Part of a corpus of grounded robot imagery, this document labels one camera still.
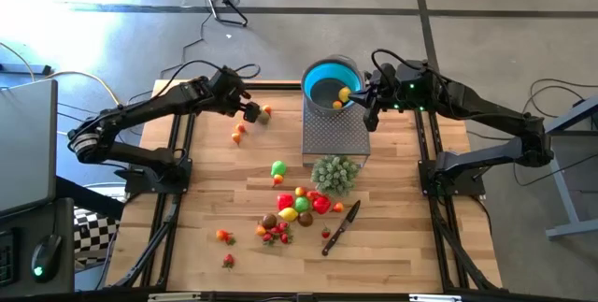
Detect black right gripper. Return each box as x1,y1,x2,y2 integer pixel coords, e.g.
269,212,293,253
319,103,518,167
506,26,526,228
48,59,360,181
348,62,403,133

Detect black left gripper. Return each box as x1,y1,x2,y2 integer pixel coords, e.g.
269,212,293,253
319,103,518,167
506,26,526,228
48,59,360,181
209,65,263,124

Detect blue collapsible bowl grey rim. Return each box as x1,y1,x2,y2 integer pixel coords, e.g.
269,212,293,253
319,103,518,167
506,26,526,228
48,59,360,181
300,54,365,117

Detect black kitchen knife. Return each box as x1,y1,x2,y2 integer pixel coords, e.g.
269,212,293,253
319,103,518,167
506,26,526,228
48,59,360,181
320,199,362,257

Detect grey perforated metal stand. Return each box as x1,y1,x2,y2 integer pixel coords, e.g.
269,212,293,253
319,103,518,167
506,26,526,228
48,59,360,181
301,95,372,168

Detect green plant in patterned pot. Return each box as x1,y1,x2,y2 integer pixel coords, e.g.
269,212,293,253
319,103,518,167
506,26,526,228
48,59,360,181
310,154,361,198

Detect red plastic bell pepper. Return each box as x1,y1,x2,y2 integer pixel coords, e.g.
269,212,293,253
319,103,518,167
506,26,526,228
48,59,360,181
311,195,333,216

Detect black-white checkered board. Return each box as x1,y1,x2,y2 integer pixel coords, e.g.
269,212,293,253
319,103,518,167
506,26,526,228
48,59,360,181
73,206,121,268

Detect grey laptop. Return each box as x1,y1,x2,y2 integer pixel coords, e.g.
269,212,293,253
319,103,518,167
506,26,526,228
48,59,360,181
0,79,59,219

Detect black computer mouse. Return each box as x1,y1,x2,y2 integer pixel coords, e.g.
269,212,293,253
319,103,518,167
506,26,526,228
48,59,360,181
30,233,64,284

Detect black desk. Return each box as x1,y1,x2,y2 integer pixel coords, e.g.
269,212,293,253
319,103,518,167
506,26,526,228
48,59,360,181
0,175,127,301

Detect black keyboard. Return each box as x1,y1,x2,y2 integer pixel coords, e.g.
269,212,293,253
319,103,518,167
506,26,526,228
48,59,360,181
0,240,20,289

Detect black table frame rails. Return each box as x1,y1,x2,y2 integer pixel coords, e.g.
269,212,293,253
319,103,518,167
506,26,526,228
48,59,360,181
105,79,504,294

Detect yellow floor cable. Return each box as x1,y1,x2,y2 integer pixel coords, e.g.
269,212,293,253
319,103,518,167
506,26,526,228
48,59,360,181
0,41,123,107

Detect grey desk frame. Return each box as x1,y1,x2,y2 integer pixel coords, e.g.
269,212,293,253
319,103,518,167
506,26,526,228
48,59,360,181
544,93,598,242

